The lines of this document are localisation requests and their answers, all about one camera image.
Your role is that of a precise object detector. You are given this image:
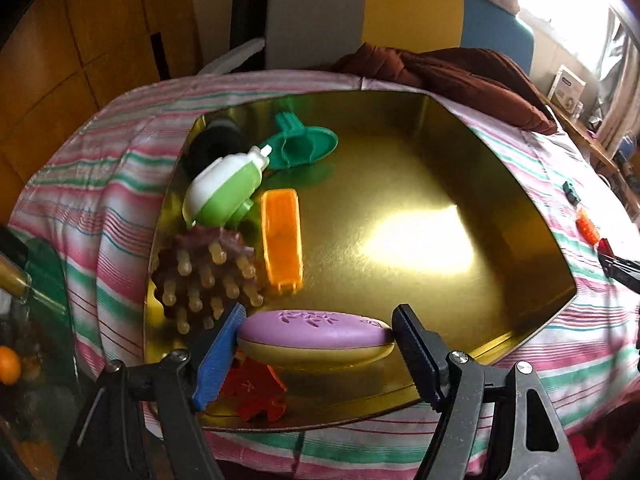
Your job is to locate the gold metal tin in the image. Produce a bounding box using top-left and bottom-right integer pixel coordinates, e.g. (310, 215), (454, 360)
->
(142, 90), (578, 432)

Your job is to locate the orange cube strip block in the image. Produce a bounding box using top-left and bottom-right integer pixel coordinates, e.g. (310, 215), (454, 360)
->
(575, 208), (601, 247)

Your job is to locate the black tape roll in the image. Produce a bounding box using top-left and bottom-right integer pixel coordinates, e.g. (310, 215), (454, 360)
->
(189, 119), (244, 173)

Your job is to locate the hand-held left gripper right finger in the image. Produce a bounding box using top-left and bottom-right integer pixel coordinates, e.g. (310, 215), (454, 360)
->
(392, 304), (583, 480)

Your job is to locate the window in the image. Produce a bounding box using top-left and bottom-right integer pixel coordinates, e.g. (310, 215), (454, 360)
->
(517, 0), (640, 73)

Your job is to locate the wooden desk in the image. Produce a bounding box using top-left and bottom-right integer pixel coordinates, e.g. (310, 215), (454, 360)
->
(547, 102), (628, 188)

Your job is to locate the purple soap box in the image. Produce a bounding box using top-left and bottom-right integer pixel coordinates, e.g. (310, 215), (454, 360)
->
(236, 309), (397, 372)

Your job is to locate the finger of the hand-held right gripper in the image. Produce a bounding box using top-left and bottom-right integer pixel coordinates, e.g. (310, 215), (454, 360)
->
(599, 251), (640, 288)

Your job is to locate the brown duvet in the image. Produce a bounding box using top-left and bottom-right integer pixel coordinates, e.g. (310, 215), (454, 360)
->
(331, 42), (560, 136)

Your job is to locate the grey yellow blue headboard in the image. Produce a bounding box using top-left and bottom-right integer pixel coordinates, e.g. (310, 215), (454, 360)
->
(264, 0), (535, 75)

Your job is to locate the white plastic chair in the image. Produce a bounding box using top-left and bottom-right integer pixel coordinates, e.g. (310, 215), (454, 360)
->
(199, 37), (267, 77)

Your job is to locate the glass side table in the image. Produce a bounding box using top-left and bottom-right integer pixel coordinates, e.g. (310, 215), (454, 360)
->
(0, 227), (81, 480)

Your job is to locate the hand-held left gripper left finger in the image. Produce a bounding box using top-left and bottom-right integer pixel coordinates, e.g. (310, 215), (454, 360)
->
(57, 303), (247, 480)

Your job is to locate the brown spiky massage brush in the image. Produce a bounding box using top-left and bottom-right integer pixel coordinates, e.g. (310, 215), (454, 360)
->
(150, 225), (265, 335)

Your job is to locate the orange fruit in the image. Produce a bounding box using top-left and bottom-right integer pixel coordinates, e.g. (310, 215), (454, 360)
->
(0, 346), (22, 387)

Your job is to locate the red leaf-shaped toy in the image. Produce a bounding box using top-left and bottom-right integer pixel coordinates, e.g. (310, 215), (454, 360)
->
(219, 352), (292, 423)

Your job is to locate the wooden wardrobe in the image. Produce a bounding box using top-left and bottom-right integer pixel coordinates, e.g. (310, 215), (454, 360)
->
(0, 0), (241, 221)

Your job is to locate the orange channel toy block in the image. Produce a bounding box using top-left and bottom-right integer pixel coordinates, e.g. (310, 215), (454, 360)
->
(260, 188), (305, 293)

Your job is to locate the white cardboard box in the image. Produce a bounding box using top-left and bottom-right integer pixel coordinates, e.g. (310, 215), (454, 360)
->
(546, 64), (587, 113)

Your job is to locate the patterned curtain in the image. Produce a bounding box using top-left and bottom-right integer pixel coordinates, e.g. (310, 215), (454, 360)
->
(595, 7), (640, 148)

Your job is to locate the green plastic funnel toy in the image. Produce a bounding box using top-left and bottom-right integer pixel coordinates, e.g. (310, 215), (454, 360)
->
(260, 111), (340, 171)

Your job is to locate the green and white bottle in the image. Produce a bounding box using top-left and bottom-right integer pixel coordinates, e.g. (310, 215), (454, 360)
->
(182, 144), (275, 228)

